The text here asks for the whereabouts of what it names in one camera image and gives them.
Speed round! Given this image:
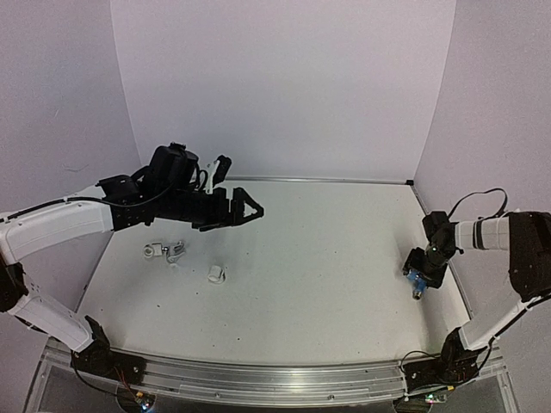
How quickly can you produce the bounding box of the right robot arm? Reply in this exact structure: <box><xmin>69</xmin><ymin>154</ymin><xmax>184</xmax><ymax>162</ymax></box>
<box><xmin>401</xmin><ymin>211</ymin><xmax>550</xmax><ymax>389</ymax></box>

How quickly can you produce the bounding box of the right circuit board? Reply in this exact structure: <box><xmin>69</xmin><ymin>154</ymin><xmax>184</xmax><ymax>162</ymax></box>
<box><xmin>423</xmin><ymin>385</ymin><xmax>456</xmax><ymax>405</ymax></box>

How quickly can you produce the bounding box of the blue water faucet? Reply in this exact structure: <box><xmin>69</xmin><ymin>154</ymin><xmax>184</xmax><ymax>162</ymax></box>
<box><xmin>406</xmin><ymin>269</ymin><xmax>428</xmax><ymax>300</ymax></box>

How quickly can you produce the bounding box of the left circuit board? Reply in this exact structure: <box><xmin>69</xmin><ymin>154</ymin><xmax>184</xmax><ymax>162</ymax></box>
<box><xmin>116</xmin><ymin>387</ymin><xmax>157</xmax><ymax>413</ymax></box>

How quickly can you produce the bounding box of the right camera black cable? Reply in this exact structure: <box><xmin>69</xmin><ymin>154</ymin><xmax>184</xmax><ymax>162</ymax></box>
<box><xmin>447</xmin><ymin>188</ymin><xmax>509</xmax><ymax>220</ymax></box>

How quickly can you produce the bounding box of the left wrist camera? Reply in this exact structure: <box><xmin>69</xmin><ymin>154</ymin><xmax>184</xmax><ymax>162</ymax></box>
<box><xmin>204</xmin><ymin>155</ymin><xmax>232</xmax><ymax>194</ymax></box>

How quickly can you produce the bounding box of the white pipe elbow fitting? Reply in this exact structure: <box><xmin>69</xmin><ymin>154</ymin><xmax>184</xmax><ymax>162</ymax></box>
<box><xmin>142</xmin><ymin>243</ymin><xmax>164</xmax><ymax>259</ymax></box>

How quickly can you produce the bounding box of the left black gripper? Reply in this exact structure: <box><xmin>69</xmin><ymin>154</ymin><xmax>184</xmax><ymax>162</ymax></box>
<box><xmin>151</xmin><ymin>184</ymin><xmax>263</xmax><ymax>231</ymax></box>

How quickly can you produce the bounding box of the circuit board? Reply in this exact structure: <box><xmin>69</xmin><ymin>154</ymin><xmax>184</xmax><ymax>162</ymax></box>
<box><xmin>423</xmin><ymin>385</ymin><xmax>456</xmax><ymax>405</ymax></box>
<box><xmin>116</xmin><ymin>387</ymin><xmax>157</xmax><ymax>413</ymax></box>

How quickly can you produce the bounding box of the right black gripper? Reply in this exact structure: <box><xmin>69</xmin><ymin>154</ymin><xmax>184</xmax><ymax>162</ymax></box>
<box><xmin>402</xmin><ymin>242</ymin><xmax>454</xmax><ymax>285</ymax></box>

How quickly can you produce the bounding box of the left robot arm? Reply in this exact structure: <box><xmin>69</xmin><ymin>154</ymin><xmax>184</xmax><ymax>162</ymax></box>
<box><xmin>1</xmin><ymin>143</ymin><xmax>264</xmax><ymax>384</ymax></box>

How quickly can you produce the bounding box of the chrome water faucet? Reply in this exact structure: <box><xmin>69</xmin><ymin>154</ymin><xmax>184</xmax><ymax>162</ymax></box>
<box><xmin>161</xmin><ymin>240</ymin><xmax>186</xmax><ymax>264</ymax></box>

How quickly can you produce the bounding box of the small white pipe fitting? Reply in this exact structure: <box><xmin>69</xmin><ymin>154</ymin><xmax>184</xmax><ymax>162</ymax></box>
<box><xmin>207</xmin><ymin>265</ymin><xmax>226</xmax><ymax>285</ymax></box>

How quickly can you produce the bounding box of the aluminium front rail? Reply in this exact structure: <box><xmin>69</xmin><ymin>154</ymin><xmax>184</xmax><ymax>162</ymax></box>
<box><xmin>45</xmin><ymin>341</ymin><xmax>505</xmax><ymax>408</ymax></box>

